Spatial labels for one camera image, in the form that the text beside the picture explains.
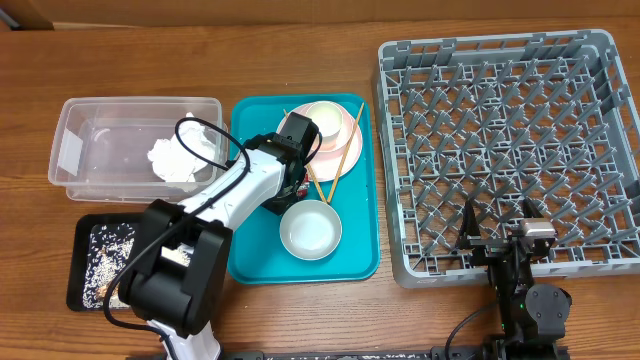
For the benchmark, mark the cream paper cup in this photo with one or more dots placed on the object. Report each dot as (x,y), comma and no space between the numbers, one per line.
(327,116)

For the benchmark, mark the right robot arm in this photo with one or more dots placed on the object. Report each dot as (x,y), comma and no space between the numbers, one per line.
(532,315)

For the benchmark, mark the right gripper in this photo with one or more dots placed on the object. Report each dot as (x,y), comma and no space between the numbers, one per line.
(487,246)

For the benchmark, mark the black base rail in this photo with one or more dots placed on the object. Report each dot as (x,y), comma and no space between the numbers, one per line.
(435,353)

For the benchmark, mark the grey plastic dish rack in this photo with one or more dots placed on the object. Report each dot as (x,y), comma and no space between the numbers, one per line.
(493,120)

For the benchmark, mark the clear plastic waste bin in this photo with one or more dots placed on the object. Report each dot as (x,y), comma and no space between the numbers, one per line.
(101,145)

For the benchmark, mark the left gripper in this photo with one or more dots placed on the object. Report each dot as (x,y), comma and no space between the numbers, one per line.
(280,203)

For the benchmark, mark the black plastic tray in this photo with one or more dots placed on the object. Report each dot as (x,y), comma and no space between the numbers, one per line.
(80,248)

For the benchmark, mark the rice and food scraps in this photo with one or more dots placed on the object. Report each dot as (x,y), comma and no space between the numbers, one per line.
(109,246)

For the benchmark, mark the brown cardboard backdrop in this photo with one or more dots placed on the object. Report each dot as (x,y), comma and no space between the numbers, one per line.
(44,14)

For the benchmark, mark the wooden chopstick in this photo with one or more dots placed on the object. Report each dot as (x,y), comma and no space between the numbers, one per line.
(345,153)
(312,174)

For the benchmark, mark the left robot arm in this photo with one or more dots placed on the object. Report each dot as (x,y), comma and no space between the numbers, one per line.
(179,256)

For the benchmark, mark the small pink bowl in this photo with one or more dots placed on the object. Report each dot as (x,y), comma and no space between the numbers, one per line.
(343,135)

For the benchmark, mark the red snack wrapper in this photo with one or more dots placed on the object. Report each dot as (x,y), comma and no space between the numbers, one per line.
(303,188)

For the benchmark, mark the grey round bowl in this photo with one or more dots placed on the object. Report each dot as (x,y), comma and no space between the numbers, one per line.
(310,230)

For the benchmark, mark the white napkin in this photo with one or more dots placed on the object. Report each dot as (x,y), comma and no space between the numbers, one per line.
(173,163)

